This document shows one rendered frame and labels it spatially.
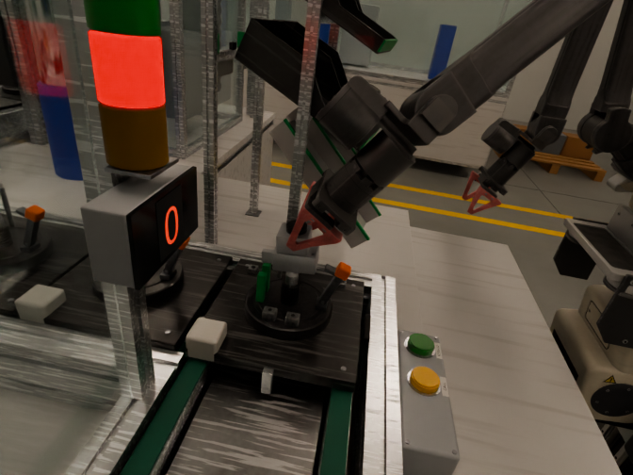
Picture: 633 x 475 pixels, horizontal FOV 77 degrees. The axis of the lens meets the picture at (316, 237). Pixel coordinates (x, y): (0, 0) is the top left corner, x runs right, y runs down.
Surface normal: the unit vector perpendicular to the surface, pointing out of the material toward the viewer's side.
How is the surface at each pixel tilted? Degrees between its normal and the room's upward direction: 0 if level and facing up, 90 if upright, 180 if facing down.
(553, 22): 75
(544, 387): 0
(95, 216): 90
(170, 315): 0
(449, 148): 90
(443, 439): 0
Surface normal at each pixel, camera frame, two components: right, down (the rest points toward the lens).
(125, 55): 0.33, 0.50
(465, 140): -0.18, 0.46
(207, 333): 0.12, -0.86
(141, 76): 0.66, 0.44
